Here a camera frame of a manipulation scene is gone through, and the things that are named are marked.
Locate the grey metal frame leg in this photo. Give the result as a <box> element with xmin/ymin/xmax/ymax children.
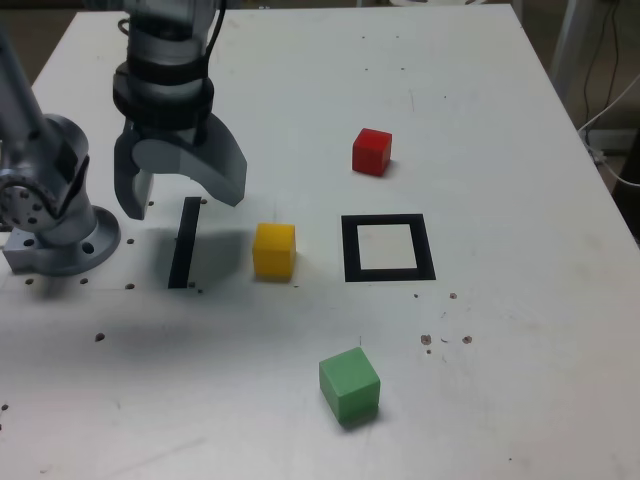
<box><xmin>548</xmin><ymin>0</ymin><xmax>604</xmax><ymax>94</ymax></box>

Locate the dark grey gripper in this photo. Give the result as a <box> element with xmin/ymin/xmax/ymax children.
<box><xmin>113</xmin><ymin>113</ymin><xmax>250</xmax><ymax>222</ymax></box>

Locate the yellow cube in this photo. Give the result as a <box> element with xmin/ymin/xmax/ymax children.
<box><xmin>252</xmin><ymin>222</ymin><xmax>297</xmax><ymax>284</ymax></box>

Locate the black tape square outline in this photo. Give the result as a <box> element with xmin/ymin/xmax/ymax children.
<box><xmin>341</xmin><ymin>213</ymin><xmax>437</xmax><ymax>284</ymax></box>

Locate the thin black cable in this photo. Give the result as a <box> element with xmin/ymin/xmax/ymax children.
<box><xmin>581</xmin><ymin>0</ymin><xmax>632</xmax><ymax>132</ymax></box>

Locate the green cube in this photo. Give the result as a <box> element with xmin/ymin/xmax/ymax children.
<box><xmin>318</xmin><ymin>346</ymin><xmax>382</xmax><ymax>430</ymax></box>

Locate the red cube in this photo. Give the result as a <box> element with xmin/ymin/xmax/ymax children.
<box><xmin>351</xmin><ymin>127</ymin><xmax>393</xmax><ymax>178</ymax></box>

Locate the white cable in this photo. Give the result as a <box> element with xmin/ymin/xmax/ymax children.
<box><xmin>577</xmin><ymin>72</ymin><xmax>640</xmax><ymax>187</ymax></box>

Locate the black tape strip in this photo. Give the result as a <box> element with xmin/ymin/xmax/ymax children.
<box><xmin>167</xmin><ymin>196</ymin><xmax>202</xmax><ymax>290</ymax></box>

